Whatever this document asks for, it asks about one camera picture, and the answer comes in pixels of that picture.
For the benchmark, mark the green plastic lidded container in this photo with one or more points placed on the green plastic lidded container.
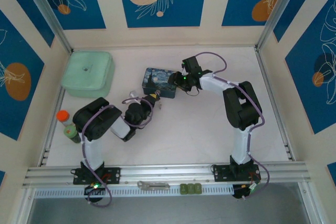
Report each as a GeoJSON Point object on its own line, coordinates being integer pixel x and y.
{"type": "Point", "coordinates": [86, 69]}

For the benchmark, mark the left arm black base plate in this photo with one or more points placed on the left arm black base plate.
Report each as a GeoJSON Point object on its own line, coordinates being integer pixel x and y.
{"type": "Point", "coordinates": [113, 175]}

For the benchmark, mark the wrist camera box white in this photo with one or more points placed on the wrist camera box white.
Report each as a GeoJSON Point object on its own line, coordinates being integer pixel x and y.
{"type": "Point", "coordinates": [134, 95]}
{"type": "Point", "coordinates": [183, 68]}

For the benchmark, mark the aluminium table edge rail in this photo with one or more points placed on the aluminium table edge rail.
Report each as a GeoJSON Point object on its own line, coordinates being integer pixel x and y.
{"type": "Point", "coordinates": [168, 171]}

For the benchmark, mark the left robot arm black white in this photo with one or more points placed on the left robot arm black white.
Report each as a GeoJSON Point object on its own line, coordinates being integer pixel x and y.
{"type": "Point", "coordinates": [94, 124]}

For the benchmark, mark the orange lid bottle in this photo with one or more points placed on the orange lid bottle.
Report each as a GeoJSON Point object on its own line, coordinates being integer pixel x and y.
{"type": "Point", "coordinates": [64, 116]}

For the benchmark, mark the aluminium frame post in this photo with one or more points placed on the aluminium frame post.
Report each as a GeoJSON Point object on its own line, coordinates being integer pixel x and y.
{"type": "Point", "coordinates": [281, 11]}
{"type": "Point", "coordinates": [47, 11]}

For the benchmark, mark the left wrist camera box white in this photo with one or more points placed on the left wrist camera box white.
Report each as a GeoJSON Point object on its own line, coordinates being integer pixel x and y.
{"type": "Point", "coordinates": [134, 95]}

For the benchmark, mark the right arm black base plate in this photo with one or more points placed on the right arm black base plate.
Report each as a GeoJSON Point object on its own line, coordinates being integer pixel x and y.
{"type": "Point", "coordinates": [223, 172]}

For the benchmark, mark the starry night tin box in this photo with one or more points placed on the starry night tin box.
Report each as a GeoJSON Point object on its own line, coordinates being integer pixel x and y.
{"type": "Point", "coordinates": [157, 81]}

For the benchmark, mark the black electronics board with LED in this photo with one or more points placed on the black electronics board with LED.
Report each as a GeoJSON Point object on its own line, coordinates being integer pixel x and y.
{"type": "Point", "coordinates": [95, 189]}
{"type": "Point", "coordinates": [242, 191]}

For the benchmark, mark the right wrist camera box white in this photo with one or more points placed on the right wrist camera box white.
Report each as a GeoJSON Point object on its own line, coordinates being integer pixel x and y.
{"type": "Point", "coordinates": [183, 68]}

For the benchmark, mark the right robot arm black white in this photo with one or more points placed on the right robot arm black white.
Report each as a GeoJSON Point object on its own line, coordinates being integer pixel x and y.
{"type": "Point", "coordinates": [241, 108]}

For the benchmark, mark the green rubber block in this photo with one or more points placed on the green rubber block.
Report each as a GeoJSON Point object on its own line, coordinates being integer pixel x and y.
{"type": "Point", "coordinates": [183, 189]}
{"type": "Point", "coordinates": [198, 189]}
{"type": "Point", "coordinates": [190, 189]}

